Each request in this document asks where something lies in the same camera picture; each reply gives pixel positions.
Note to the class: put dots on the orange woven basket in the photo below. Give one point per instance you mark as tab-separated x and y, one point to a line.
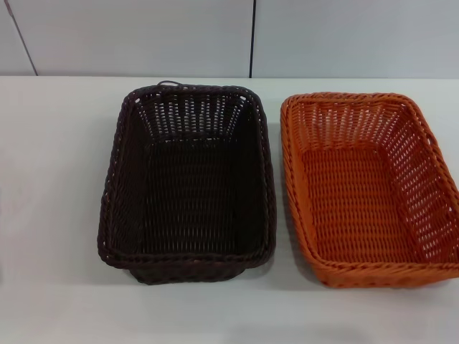
351	193

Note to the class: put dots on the dark brown woven basket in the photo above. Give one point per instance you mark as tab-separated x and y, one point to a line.
193	186

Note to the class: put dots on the black vertical wall strip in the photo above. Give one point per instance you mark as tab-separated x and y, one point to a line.
253	36

